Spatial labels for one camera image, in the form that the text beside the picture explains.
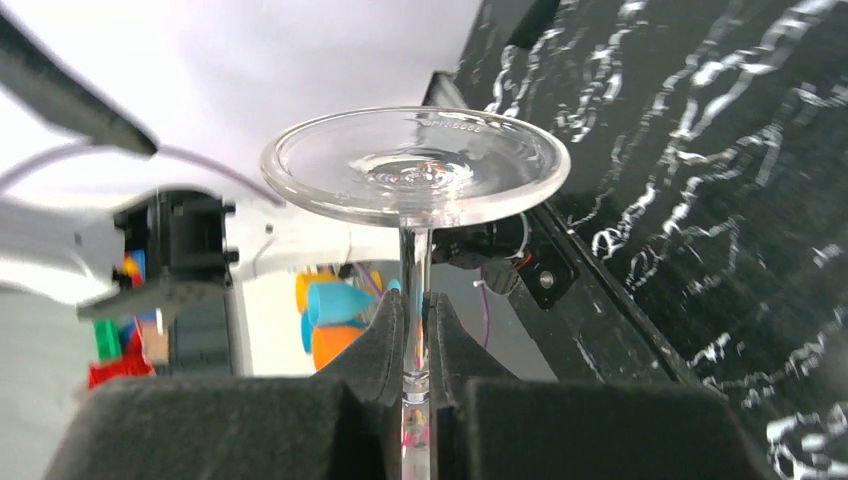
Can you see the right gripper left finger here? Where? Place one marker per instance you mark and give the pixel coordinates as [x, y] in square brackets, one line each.
[341, 423]

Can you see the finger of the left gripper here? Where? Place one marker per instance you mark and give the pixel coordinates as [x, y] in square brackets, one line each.
[49, 89]

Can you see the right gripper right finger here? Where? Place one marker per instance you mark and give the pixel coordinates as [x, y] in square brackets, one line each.
[487, 424]

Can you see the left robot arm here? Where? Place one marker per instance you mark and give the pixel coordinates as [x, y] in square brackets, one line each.
[165, 151]

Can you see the colourful plastic glasses pile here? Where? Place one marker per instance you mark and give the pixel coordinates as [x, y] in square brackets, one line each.
[334, 311]

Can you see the colourful toy blocks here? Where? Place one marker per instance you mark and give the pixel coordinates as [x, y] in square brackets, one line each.
[120, 346]

